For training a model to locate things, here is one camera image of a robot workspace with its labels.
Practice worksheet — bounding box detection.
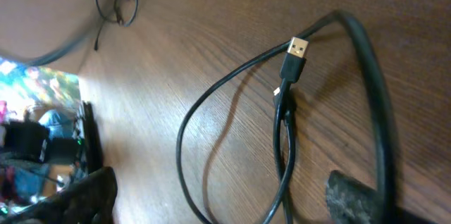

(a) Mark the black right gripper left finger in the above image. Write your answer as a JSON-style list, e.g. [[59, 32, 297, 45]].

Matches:
[[2, 167, 118, 224]]

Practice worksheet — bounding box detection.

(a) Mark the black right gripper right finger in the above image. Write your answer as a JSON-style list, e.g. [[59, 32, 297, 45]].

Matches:
[[326, 170, 433, 224]]

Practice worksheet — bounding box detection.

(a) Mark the thin black usb cable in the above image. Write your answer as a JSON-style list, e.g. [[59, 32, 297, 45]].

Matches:
[[175, 9, 399, 224]]

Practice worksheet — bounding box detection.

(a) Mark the thick black cable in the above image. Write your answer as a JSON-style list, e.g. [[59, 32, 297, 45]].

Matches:
[[93, 0, 140, 51]]

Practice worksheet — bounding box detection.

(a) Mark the black right camera cable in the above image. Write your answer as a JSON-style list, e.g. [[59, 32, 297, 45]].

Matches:
[[0, 15, 106, 67]]

